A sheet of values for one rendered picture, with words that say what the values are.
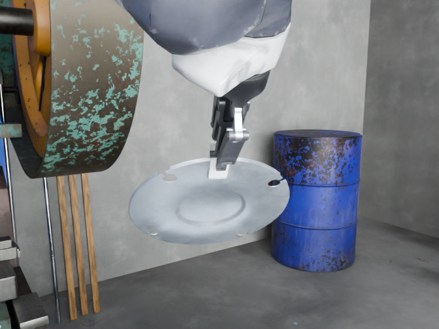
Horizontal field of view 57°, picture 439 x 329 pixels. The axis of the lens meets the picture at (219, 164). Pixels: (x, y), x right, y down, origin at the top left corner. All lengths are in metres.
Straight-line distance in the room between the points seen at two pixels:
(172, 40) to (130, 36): 0.54
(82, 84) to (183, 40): 0.54
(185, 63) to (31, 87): 1.08
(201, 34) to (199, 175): 0.35
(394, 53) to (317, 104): 0.79
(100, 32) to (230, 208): 0.42
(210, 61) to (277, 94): 2.77
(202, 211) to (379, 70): 3.26
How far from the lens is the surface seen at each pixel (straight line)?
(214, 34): 0.34
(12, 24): 1.19
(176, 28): 0.33
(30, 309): 1.11
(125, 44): 0.86
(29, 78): 1.48
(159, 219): 0.75
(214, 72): 0.40
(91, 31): 0.84
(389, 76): 3.83
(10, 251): 1.25
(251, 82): 0.46
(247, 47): 0.42
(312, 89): 3.43
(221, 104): 0.50
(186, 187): 0.67
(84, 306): 2.35
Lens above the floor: 1.15
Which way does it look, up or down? 10 degrees down
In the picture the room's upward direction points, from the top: straight up
